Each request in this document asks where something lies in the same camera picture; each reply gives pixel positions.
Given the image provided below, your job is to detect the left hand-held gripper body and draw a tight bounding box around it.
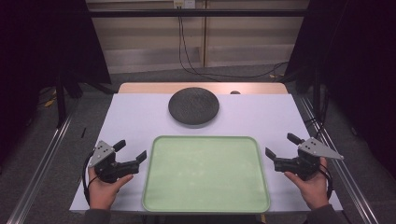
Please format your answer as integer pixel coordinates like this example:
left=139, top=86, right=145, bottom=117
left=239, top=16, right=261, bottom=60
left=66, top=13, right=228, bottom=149
left=88, top=140, right=140, bottom=184

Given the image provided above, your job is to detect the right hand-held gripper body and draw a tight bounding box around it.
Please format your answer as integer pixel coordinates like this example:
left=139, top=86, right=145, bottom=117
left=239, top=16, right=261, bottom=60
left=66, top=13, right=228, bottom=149
left=274, top=136, right=346, bottom=182

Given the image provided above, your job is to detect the person's left hand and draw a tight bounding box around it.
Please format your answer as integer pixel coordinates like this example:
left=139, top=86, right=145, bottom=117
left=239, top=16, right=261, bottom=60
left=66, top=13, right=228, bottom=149
left=88, top=167, right=134, bottom=211

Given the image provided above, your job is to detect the person's right hand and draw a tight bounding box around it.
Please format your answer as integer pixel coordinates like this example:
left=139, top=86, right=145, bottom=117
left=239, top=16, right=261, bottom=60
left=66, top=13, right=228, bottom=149
left=283, top=157, right=330, bottom=210

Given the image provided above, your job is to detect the white table mat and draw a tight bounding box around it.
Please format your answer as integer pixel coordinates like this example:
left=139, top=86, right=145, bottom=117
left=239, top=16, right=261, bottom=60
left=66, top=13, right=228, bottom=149
left=69, top=92, right=344, bottom=215

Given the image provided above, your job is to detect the light wooden table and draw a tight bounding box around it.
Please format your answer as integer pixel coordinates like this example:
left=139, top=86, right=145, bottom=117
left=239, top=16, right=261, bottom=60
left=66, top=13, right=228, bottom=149
left=118, top=81, right=290, bottom=95

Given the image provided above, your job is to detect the light green plastic tray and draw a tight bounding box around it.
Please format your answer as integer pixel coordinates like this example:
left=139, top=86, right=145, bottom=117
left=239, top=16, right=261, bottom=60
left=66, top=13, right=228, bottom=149
left=141, top=134, right=272, bottom=215

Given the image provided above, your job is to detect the dark grey round plate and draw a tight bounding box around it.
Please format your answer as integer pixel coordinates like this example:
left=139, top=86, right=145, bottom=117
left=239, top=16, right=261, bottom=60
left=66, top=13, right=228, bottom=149
left=167, top=86, right=220, bottom=129

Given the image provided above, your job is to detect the black metal stand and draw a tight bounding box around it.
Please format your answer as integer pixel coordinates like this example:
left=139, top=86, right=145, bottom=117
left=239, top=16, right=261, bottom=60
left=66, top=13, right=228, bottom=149
left=55, top=74, right=67, bottom=128

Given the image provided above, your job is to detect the dark curtain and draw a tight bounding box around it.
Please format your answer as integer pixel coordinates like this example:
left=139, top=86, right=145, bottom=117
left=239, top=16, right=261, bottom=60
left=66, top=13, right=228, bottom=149
left=284, top=0, right=396, bottom=175
left=0, top=0, right=112, bottom=169

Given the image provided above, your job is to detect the black horizontal bar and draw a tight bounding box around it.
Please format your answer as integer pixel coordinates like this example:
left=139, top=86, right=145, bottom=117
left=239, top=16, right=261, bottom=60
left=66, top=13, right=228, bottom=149
left=88, top=8, right=310, bottom=19

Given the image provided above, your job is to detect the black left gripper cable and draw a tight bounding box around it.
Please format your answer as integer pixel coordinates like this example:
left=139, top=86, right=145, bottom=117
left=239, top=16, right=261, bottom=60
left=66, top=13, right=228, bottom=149
left=81, top=151, right=95, bottom=206

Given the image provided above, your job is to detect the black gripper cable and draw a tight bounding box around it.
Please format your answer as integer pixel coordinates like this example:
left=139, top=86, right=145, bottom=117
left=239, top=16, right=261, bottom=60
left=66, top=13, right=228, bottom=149
left=318, top=163, right=334, bottom=201
left=81, top=151, right=95, bottom=206

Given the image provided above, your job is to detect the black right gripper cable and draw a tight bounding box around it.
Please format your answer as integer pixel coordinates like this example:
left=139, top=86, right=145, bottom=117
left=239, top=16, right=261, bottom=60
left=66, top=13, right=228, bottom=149
left=318, top=163, right=334, bottom=201

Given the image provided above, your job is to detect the aluminium floor rail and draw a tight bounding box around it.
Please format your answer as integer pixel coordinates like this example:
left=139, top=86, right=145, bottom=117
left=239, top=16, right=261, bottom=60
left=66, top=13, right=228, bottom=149
left=5, top=101, right=80, bottom=224
left=298, top=94, right=380, bottom=224

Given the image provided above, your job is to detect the black wall cable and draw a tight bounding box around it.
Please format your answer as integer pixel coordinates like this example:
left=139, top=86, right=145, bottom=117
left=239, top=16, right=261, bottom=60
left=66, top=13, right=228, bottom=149
left=177, top=7, right=290, bottom=79

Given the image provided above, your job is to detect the white wall socket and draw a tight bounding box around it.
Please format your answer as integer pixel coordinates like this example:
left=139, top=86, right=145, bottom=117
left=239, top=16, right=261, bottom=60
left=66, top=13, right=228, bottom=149
left=173, top=0, right=196, bottom=9

